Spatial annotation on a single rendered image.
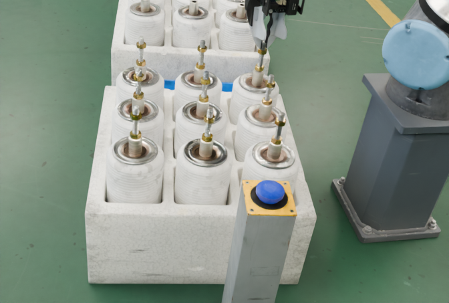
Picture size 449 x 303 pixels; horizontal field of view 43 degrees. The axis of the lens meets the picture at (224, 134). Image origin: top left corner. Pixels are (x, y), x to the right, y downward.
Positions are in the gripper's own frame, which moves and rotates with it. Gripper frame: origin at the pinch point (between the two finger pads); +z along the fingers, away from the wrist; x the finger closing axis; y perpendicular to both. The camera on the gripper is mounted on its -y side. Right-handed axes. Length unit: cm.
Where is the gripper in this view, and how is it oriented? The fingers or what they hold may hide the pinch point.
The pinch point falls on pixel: (262, 40)
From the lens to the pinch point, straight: 113.4
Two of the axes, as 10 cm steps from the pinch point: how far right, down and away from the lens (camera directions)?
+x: 9.4, -1.1, 3.2
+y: 3.2, 5.9, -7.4
